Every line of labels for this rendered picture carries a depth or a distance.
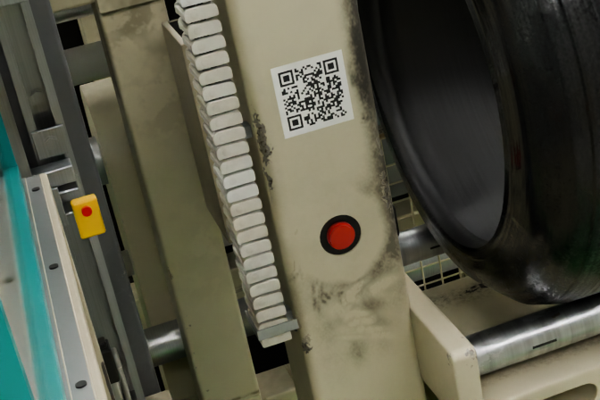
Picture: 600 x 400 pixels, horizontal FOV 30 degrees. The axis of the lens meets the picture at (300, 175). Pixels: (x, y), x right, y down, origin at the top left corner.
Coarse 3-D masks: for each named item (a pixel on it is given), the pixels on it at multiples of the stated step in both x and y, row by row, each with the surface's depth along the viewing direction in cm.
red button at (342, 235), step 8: (336, 224) 117; (344, 224) 118; (328, 232) 118; (336, 232) 117; (344, 232) 118; (352, 232) 118; (328, 240) 118; (336, 240) 118; (344, 240) 118; (352, 240) 118; (336, 248) 118; (344, 248) 119
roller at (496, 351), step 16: (560, 304) 124; (576, 304) 123; (592, 304) 123; (512, 320) 123; (528, 320) 122; (544, 320) 122; (560, 320) 122; (576, 320) 122; (592, 320) 122; (480, 336) 121; (496, 336) 120; (512, 336) 120; (528, 336) 121; (544, 336) 121; (560, 336) 121; (576, 336) 122; (592, 336) 123; (480, 352) 119; (496, 352) 120; (512, 352) 120; (528, 352) 121; (544, 352) 122; (480, 368) 120; (496, 368) 121
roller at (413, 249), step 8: (424, 224) 148; (400, 232) 147; (408, 232) 146; (416, 232) 146; (424, 232) 146; (400, 240) 145; (408, 240) 146; (416, 240) 146; (424, 240) 146; (432, 240) 146; (400, 248) 145; (408, 248) 145; (416, 248) 145; (424, 248) 146; (432, 248) 146; (440, 248) 146; (408, 256) 145; (416, 256) 146; (424, 256) 146; (432, 256) 147; (408, 264) 147
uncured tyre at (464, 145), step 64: (384, 0) 147; (448, 0) 151; (512, 0) 101; (576, 0) 99; (384, 64) 144; (448, 64) 153; (512, 64) 102; (576, 64) 99; (384, 128) 145; (448, 128) 152; (512, 128) 105; (576, 128) 101; (448, 192) 147; (512, 192) 110; (576, 192) 104; (448, 256) 137; (512, 256) 115; (576, 256) 109
